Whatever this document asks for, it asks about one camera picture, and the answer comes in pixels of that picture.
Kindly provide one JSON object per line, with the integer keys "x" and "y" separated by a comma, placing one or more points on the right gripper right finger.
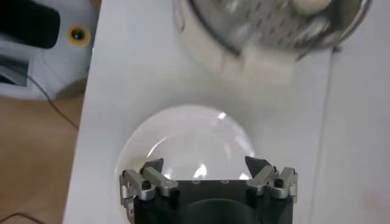
{"x": 263, "y": 179}

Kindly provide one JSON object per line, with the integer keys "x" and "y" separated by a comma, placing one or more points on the white round plate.
{"x": 189, "y": 137}

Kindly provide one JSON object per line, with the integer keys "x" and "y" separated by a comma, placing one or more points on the steel steamer basket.
{"x": 268, "y": 27}

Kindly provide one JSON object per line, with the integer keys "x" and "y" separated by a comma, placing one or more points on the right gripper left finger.
{"x": 158, "y": 181}

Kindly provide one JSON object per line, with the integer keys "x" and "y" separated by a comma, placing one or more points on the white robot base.
{"x": 61, "y": 76}

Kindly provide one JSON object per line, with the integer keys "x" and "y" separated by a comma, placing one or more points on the white steamed baozi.
{"x": 310, "y": 6}

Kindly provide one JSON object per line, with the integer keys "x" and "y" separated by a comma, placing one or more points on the cream electric cooker pot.
{"x": 213, "y": 45}

